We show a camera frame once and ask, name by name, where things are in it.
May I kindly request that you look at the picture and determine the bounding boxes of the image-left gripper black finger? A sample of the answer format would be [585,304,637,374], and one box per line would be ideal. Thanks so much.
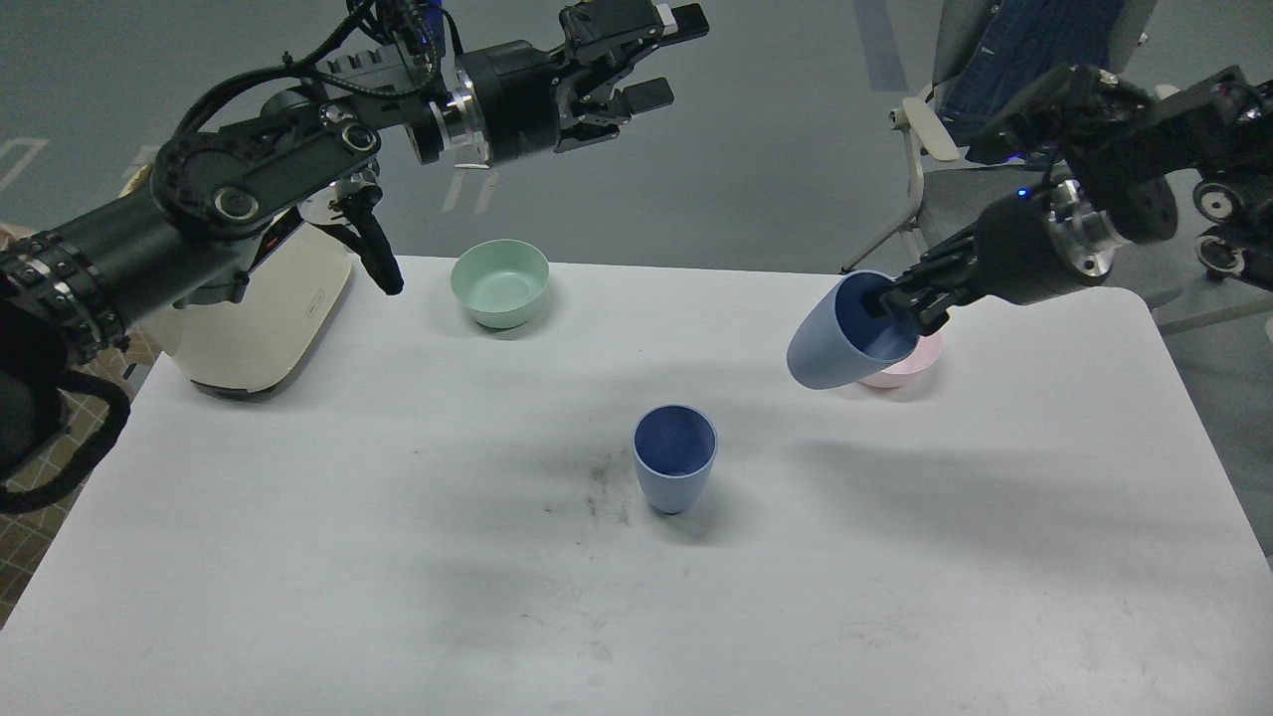
[552,78,673,154]
[559,1,712,76]

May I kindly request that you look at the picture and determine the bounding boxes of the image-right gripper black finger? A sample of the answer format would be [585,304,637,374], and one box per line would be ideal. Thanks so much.
[875,245,981,304]
[863,293,959,336]

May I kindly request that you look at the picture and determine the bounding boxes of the black cylindrical gripper body, image right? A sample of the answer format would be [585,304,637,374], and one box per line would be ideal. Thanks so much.
[942,178,1129,304]

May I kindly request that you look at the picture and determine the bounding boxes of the black cylindrical gripper body, image left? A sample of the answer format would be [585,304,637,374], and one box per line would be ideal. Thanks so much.
[412,41,586,168]

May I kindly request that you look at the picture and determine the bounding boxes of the blue cup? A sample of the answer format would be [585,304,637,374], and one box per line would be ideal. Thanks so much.
[631,404,719,515]
[785,270,919,390]

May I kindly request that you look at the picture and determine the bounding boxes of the pink bowl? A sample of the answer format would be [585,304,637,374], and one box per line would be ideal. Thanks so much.
[855,333,943,390]

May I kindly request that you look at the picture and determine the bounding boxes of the grey office chair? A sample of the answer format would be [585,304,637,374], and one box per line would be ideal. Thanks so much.
[844,1,1181,307]

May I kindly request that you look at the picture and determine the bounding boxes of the green bowl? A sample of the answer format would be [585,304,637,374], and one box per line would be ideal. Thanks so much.
[449,240,551,330]

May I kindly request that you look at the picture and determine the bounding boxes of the blue denim jacket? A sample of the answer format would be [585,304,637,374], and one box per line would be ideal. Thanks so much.
[933,1,1127,148]

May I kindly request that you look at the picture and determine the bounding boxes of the cream white toaster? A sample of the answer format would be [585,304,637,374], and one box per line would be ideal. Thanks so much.
[132,224,353,403]

